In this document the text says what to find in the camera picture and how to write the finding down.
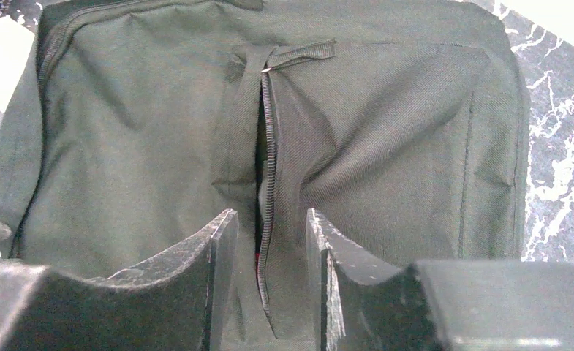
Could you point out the small wooden block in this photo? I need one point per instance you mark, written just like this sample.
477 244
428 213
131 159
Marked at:
15 46

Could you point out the black student backpack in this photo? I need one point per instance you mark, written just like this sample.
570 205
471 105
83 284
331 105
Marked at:
136 122

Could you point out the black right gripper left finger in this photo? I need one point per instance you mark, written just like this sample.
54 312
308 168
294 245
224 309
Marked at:
175 300

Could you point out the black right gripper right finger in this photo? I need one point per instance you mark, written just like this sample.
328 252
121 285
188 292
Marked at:
361 302

